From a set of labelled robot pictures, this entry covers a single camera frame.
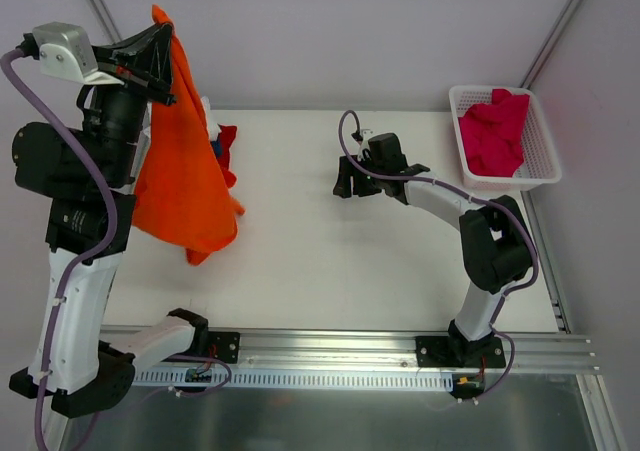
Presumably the orange t-shirt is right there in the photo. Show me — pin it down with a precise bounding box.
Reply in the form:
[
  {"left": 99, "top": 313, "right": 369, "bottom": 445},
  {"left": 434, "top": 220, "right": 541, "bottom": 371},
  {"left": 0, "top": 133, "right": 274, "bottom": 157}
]
[{"left": 132, "top": 31, "right": 245, "bottom": 266}]

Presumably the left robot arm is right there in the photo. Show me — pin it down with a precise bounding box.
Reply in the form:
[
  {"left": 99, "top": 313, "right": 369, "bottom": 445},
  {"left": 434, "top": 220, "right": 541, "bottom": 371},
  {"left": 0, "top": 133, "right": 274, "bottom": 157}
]
[{"left": 1, "top": 22, "right": 209, "bottom": 418}]

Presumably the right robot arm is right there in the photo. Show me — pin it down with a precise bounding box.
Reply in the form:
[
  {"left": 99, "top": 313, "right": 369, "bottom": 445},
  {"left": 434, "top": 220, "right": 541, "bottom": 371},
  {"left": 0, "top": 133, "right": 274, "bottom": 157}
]
[{"left": 333, "top": 129, "right": 537, "bottom": 368}]

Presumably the white folded t-shirt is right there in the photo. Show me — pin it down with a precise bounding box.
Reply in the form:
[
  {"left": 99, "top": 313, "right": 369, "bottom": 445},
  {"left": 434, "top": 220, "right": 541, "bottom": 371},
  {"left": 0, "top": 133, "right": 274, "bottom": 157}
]
[{"left": 201, "top": 96, "right": 220, "bottom": 141}]

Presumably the red folded t-shirt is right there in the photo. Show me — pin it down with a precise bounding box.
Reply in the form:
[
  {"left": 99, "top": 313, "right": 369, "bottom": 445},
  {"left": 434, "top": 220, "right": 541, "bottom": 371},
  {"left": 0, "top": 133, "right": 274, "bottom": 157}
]
[{"left": 217, "top": 124, "right": 237, "bottom": 188}]

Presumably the blue folded t-shirt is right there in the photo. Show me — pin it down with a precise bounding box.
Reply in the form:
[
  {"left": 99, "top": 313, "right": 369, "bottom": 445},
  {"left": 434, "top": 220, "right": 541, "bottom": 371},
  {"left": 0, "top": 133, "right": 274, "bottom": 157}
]
[{"left": 212, "top": 141, "right": 224, "bottom": 158}]

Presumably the magenta crumpled t-shirt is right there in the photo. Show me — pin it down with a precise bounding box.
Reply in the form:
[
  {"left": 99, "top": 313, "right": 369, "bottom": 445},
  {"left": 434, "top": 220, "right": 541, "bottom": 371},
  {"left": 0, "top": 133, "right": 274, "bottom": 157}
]
[{"left": 459, "top": 89, "right": 530, "bottom": 178}]

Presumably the white plastic basket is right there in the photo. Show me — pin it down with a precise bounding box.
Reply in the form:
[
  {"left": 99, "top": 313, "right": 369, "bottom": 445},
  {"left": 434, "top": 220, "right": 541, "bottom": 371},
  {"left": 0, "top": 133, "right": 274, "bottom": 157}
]
[{"left": 449, "top": 85, "right": 562, "bottom": 192}]

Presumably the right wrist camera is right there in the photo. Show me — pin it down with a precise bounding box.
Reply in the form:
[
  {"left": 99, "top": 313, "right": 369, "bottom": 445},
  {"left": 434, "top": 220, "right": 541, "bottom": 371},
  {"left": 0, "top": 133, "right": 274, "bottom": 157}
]
[{"left": 351, "top": 128, "right": 374, "bottom": 161}]

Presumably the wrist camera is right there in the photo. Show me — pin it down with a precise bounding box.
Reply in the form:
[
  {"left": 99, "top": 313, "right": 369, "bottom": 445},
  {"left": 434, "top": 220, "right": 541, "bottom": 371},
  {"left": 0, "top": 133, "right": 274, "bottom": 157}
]
[
  {"left": 351, "top": 128, "right": 374, "bottom": 161},
  {"left": 32, "top": 22, "right": 123, "bottom": 86}
]

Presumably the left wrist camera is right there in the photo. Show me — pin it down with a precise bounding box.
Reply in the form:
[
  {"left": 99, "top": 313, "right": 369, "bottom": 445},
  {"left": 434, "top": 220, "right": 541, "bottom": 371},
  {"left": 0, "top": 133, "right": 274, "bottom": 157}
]
[{"left": 32, "top": 22, "right": 123, "bottom": 86}]

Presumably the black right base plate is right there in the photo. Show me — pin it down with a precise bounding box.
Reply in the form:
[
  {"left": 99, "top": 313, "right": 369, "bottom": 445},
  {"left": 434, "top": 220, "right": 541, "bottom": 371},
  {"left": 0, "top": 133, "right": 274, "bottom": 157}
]
[{"left": 415, "top": 335, "right": 506, "bottom": 369}]

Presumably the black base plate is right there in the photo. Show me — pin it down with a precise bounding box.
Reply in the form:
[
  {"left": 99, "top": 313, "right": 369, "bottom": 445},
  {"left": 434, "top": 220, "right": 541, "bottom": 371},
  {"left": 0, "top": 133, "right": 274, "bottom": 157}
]
[
  {"left": 415, "top": 335, "right": 506, "bottom": 369},
  {"left": 203, "top": 331, "right": 241, "bottom": 364}
]

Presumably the aluminium mounting rail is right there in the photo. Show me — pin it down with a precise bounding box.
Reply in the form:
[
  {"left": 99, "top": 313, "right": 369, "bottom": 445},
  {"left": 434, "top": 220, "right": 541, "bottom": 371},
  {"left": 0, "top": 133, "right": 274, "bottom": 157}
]
[{"left": 97, "top": 323, "right": 600, "bottom": 375}]

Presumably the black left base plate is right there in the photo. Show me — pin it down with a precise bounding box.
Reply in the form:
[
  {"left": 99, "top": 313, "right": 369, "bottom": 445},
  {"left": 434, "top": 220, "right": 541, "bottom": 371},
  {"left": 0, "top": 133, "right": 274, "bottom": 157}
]
[{"left": 203, "top": 331, "right": 241, "bottom": 364}]

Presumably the white slotted cable duct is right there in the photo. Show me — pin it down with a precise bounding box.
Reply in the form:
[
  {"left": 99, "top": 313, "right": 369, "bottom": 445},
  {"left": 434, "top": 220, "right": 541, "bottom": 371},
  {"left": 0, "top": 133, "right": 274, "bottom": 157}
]
[{"left": 134, "top": 366, "right": 453, "bottom": 392}]

